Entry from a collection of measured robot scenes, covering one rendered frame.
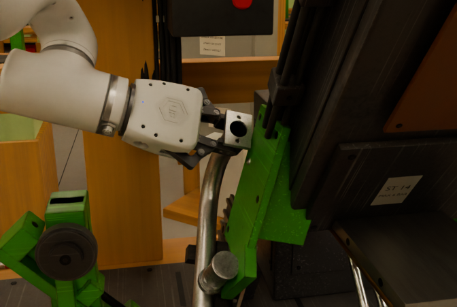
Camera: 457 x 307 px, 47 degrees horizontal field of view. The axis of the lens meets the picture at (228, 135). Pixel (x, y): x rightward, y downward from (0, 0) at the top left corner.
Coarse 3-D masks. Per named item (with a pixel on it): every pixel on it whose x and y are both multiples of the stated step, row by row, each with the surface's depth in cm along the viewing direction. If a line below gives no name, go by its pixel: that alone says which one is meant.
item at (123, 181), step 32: (96, 0) 92; (128, 0) 93; (96, 32) 94; (128, 32) 95; (96, 64) 95; (128, 64) 96; (96, 160) 101; (128, 160) 102; (96, 192) 102; (128, 192) 104; (96, 224) 104; (128, 224) 106; (160, 224) 107; (128, 256) 108; (160, 256) 109
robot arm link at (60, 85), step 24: (48, 48) 71; (72, 48) 71; (24, 72) 66; (48, 72) 67; (72, 72) 68; (96, 72) 70; (0, 96) 66; (24, 96) 66; (48, 96) 67; (72, 96) 67; (96, 96) 68; (48, 120) 69; (72, 120) 69; (96, 120) 69
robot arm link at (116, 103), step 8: (112, 80) 70; (120, 80) 71; (128, 80) 72; (112, 88) 69; (120, 88) 70; (128, 88) 72; (112, 96) 69; (120, 96) 69; (128, 96) 71; (112, 104) 69; (120, 104) 69; (128, 104) 70; (104, 112) 69; (112, 112) 69; (120, 112) 69; (104, 120) 69; (112, 120) 69; (120, 120) 71; (104, 128) 70; (112, 128) 70; (120, 128) 72; (112, 136) 73
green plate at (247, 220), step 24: (264, 144) 70; (288, 144) 67; (264, 168) 69; (288, 168) 68; (240, 192) 77; (264, 192) 67; (288, 192) 69; (240, 216) 74; (264, 216) 68; (288, 216) 70; (240, 240) 72; (288, 240) 71
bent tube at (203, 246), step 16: (224, 128) 75; (240, 128) 78; (224, 144) 74; (240, 144) 75; (224, 160) 82; (208, 176) 84; (208, 192) 84; (208, 208) 83; (208, 224) 82; (208, 240) 80; (208, 256) 79; (192, 304) 76; (208, 304) 75
